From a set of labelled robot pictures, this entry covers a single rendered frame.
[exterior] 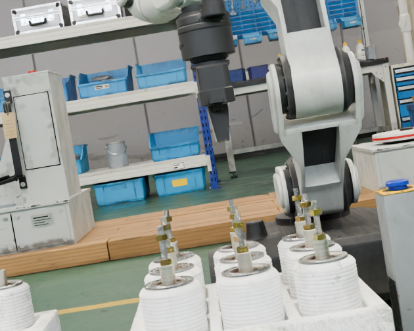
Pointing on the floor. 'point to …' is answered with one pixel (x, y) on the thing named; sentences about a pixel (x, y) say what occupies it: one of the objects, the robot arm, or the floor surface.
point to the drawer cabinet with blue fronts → (405, 88)
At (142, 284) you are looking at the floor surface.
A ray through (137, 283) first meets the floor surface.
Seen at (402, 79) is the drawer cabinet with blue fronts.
